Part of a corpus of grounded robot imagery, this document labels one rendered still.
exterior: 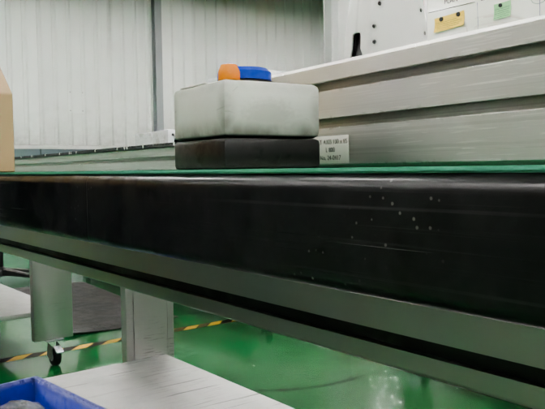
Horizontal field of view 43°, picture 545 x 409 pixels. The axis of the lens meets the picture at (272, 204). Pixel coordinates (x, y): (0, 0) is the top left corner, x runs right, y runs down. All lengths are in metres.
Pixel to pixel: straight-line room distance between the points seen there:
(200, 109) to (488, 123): 0.19
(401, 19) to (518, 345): 0.59
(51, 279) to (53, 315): 0.15
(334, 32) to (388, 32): 8.39
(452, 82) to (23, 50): 11.95
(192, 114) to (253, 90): 0.05
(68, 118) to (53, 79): 0.70
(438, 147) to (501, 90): 0.06
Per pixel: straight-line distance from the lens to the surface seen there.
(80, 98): 12.53
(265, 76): 0.50
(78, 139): 12.46
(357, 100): 0.53
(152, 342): 2.14
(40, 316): 2.92
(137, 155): 0.99
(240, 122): 0.46
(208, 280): 0.50
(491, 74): 0.45
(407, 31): 0.86
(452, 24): 4.25
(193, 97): 0.50
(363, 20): 0.84
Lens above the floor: 0.78
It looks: 3 degrees down
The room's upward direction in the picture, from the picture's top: 1 degrees counter-clockwise
